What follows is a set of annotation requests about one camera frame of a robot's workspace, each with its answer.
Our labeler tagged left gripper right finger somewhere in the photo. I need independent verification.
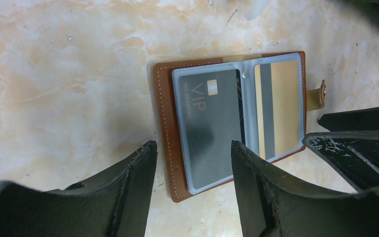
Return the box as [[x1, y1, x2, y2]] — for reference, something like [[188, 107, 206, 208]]
[[231, 141, 379, 237]]

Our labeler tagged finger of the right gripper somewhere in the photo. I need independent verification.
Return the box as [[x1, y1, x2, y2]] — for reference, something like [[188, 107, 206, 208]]
[[318, 107, 379, 132], [303, 130, 379, 192]]

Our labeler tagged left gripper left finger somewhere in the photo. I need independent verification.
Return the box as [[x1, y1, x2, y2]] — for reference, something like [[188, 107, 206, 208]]
[[0, 141, 157, 237]]

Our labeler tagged brown leather card holder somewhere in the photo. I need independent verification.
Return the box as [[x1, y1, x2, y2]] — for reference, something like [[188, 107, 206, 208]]
[[152, 51, 326, 203]]

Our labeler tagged gold VIP credit card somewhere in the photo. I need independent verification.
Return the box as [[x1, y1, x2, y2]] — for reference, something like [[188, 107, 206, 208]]
[[254, 60, 303, 160]]

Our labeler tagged black VIP credit card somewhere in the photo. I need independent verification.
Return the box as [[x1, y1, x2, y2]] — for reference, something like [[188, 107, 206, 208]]
[[178, 69, 244, 189]]

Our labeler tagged white translucent plastic card box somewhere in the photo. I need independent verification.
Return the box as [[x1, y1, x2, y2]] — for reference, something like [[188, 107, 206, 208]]
[[244, 0, 271, 21]]

